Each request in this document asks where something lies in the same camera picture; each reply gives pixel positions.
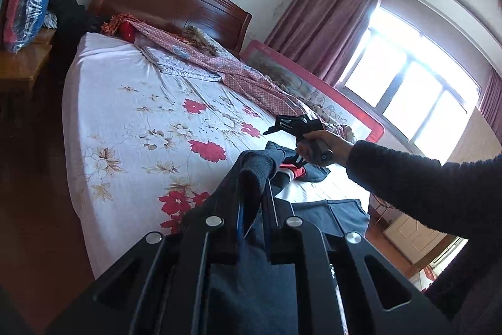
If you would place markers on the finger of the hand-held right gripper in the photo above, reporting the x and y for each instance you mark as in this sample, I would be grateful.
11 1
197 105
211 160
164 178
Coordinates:
276 129
292 118

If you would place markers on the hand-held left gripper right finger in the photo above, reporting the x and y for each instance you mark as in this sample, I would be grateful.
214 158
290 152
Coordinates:
271 209

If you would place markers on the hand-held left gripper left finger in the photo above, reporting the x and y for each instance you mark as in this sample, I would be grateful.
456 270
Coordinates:
239 226

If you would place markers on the dark pants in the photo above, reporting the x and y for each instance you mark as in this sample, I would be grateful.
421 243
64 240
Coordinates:
251 295

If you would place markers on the person's right forearm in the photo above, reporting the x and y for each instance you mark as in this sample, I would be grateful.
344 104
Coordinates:
423 189

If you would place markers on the person's right hand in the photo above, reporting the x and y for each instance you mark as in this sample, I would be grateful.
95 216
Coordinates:
333 150

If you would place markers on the pink dotted quilt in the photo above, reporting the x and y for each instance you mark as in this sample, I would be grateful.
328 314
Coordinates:
243 78

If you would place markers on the window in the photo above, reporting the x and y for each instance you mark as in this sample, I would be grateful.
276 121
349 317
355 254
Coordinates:
411 84

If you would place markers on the beige patterned blanket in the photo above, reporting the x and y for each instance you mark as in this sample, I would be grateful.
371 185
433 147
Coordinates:
204 38

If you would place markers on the grey floral pillow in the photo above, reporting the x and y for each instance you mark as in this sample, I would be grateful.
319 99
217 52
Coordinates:
176 62

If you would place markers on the bed with floral sheet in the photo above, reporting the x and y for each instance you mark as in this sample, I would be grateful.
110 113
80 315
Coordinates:
129 131

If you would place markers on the red cushion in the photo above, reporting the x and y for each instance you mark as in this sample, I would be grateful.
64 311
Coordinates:
128 31

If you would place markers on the red tasselled pillow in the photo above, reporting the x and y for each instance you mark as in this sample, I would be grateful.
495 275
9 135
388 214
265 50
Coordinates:
115 23

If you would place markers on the person's torso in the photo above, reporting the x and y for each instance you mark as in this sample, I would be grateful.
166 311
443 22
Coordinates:
474 288

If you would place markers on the black clothes pile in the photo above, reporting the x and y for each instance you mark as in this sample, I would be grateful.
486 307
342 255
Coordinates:
72 15

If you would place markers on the wooden chair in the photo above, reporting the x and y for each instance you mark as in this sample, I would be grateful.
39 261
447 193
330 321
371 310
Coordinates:
23 64

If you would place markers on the pink bed rail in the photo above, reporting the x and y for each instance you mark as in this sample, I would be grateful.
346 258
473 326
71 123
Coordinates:
298 80

